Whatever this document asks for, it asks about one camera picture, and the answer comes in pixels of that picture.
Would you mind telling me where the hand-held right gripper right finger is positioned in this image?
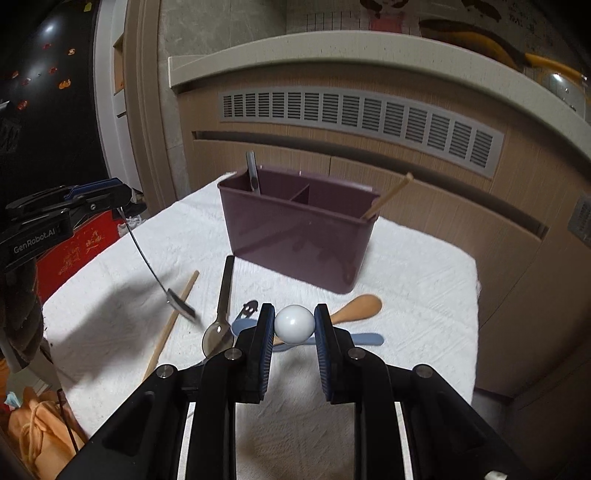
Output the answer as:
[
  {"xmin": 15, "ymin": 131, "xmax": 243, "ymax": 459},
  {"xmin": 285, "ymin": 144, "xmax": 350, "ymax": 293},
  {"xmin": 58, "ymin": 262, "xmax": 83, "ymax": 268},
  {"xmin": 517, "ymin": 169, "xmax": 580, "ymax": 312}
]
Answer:
[{"xmin": 314, "ymin": 303, "xmax": 541, "ymax": 480}]

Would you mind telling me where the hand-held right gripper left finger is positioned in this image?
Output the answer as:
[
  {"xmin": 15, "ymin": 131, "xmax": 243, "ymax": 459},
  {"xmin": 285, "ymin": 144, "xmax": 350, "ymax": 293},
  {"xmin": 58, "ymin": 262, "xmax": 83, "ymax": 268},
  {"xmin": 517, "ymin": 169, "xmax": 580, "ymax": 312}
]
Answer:
[{"xmin": 55, "ymin": 302, "xmax": 277, "ymax": 480}]

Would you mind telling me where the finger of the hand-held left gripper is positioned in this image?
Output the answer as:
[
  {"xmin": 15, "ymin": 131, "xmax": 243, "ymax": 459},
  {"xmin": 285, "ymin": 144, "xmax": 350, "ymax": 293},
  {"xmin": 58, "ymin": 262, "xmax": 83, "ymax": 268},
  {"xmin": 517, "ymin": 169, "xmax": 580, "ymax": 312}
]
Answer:
[
  {"xmin": 7, "ymin": 179, "xmax": 122, "ymax": 215},
  {"xmin": 60, "ymin": 188, "xmax": 132, "ymax": 222}
]

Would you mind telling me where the white ball-ended black stirrer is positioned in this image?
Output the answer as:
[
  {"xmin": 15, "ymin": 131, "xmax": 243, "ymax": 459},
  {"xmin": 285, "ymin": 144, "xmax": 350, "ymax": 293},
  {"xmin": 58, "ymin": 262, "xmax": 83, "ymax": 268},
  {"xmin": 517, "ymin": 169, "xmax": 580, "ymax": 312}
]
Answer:
[{"xmin": 274, "ymin": 305, "xmax": 317, "ymax": 344}]

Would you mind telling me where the blue plastic spoon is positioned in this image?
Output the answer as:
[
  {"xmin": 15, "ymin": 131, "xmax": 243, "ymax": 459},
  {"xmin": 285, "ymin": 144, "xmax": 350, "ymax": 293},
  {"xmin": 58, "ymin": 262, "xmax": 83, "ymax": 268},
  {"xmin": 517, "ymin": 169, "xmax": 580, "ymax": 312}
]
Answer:
[{"xmin": 231, "ymin": 318, "xmax": 385, "ymax": 354}]

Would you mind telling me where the grey metal spoon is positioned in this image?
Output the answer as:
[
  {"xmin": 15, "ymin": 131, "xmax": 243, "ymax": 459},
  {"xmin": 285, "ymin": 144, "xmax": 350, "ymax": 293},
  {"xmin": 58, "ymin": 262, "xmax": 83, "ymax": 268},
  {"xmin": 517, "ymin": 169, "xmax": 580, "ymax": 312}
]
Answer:
[{"xmin": 202, "ymin": 255, "xmax": 236, "ymax": 358}]

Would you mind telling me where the wooden spoon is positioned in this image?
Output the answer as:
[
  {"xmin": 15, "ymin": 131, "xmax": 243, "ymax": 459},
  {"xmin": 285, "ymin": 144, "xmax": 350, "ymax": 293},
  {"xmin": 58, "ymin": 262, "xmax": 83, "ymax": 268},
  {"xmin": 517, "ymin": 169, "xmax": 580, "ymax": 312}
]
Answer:
[{"xmin": 272, "ymin": 294, "xmax": 383, "ymax": 347}]

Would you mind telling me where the wooden chopstick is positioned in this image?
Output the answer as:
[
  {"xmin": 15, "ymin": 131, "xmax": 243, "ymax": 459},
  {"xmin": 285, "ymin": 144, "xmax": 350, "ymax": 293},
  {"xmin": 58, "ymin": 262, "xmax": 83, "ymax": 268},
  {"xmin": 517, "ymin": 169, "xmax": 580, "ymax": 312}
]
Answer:
[
  {"xmin": 361, "ymin": 173, "xmax": 413, "ymax": 221},
  {"xmin": 142, "ymin": 270, "xmax": 200, "ymax": 381}
]

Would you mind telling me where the thin shovel-shaped spoon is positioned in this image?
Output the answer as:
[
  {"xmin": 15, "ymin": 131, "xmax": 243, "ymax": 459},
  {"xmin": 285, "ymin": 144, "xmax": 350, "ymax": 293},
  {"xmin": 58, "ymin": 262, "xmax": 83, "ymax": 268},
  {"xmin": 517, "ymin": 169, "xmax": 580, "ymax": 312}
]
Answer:
[{"xmin": 117, "ymin": 205, "xmax": 197, "ymax": 321}]

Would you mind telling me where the purple plastic utensil holder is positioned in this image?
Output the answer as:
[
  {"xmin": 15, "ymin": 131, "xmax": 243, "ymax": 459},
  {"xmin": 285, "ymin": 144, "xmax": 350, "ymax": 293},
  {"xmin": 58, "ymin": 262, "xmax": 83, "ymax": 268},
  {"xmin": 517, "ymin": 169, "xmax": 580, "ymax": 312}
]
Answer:
[{"xmin": 217, "ymin": 167, "xmax": 380, "ymax": 295}]

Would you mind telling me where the dark metal utensil handle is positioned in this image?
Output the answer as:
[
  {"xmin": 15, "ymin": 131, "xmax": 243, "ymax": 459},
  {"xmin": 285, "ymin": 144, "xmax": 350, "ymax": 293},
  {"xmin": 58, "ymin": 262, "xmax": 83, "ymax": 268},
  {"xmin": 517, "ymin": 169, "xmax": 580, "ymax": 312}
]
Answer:
[{"xmin": 245, "ymin": 151, "xmax": 262, "ymax": 195}]

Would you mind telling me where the white sneaker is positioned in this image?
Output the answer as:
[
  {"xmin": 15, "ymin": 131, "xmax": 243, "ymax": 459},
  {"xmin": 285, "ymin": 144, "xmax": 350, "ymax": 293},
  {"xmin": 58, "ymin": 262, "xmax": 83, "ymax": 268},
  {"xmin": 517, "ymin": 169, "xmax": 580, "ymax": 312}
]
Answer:
[{"xmin": 117, "ymin": 187, "xmax": 148, "ymax": 234}]

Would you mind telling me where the white shelf unit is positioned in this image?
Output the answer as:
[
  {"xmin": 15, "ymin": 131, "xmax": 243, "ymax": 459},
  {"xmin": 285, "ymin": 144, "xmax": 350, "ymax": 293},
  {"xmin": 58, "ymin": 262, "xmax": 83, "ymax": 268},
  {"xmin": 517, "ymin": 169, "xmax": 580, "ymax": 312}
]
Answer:
[{"xmin": 95, "ymin": 0, "xmax": 139, "ymax": 195}]

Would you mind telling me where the red doormat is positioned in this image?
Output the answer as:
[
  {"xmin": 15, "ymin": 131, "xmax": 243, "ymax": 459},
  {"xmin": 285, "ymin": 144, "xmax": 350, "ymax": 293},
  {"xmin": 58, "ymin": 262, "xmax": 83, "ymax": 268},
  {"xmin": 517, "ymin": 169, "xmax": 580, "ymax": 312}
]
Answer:
[{"xmin": 37, "ymin": 210, "xmax": 122, "ymax": 305}]

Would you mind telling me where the dark glossy door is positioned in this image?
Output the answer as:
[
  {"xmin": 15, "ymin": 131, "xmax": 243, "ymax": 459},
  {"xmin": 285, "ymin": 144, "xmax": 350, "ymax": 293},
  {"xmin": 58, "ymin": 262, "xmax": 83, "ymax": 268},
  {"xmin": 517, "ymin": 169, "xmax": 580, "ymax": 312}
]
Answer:
[{"xmin": 0, "ymin": 0, "xmax": 100, "ymax": 199}]

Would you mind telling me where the white textured towel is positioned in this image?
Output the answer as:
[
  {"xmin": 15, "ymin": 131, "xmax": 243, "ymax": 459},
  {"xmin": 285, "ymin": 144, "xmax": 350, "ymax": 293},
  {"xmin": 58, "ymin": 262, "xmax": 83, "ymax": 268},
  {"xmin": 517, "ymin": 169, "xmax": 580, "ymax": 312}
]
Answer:
[{"xmin": 41, "ymin": 185, "xmax": 478, "ymax": 480}]

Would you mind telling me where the wooden kitchen cabinet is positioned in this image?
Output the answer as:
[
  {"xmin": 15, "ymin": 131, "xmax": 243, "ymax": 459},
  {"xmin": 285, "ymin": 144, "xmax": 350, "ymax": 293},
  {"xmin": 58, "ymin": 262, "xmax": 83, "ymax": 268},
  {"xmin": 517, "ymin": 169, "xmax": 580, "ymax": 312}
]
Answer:
[{"xmin": 178, "ymin": 69, "xmax": 591, "ymax": 480}]

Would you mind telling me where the orange cloth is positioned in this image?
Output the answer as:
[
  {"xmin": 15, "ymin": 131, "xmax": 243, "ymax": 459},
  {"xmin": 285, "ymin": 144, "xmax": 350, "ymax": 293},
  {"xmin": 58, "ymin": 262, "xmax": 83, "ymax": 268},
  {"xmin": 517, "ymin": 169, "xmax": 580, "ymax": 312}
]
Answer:
[{"xmin": 9, "ymin": 388, "xmax": 88, "ymax": 480}]

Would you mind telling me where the long grey vent grille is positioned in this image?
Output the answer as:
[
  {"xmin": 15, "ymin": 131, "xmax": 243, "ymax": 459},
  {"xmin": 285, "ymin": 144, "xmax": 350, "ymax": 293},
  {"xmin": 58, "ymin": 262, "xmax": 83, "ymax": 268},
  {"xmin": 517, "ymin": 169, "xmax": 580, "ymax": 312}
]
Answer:
[{"xmin": 218, "ymin": 85, "xmax": 505, "ymax": 178}]

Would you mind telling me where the beige kitchen countertop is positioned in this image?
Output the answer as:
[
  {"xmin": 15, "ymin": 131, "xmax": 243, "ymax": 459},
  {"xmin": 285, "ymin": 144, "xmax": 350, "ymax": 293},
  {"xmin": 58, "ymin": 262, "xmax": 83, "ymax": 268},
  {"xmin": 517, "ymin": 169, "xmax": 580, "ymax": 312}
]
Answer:
[{"xmin": 168, "ymin": 30, "xmax": 591, "ymax": 139}]

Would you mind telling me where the short grey vent grille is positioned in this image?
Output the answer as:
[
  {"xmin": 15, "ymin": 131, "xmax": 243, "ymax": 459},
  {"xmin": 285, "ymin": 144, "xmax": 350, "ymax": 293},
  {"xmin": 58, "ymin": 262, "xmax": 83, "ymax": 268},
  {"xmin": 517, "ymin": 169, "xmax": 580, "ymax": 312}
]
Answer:
[{"xmin": 569, "ymin": 196, "xmax": 591, "ymax": 241}]

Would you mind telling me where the glass pot lid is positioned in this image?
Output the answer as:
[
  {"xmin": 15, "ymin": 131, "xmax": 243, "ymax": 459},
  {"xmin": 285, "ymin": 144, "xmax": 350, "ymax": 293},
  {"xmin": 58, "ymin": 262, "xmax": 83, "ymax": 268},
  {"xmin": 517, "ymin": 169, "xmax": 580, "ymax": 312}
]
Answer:
[{"xmin": 540, "ymin": 69, "xmax": 589, "ymax": 112}]

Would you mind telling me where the cartoon girl wall sticker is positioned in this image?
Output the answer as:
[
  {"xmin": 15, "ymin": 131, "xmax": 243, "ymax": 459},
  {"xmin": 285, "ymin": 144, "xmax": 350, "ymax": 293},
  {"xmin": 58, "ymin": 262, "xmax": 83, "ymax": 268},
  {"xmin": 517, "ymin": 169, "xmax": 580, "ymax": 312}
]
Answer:
[{"xmin": 360, "ymin": 0, "xmax": 407, "ymax": 33}]

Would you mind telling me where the black wok with orange handle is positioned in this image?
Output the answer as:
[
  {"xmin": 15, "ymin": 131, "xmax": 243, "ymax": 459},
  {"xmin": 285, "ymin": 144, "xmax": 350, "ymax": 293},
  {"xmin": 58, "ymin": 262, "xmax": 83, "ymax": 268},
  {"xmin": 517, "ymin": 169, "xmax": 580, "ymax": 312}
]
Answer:
[{"xmin": 418, "ymin": 18, "xmax": 583, "ymax": 81}]

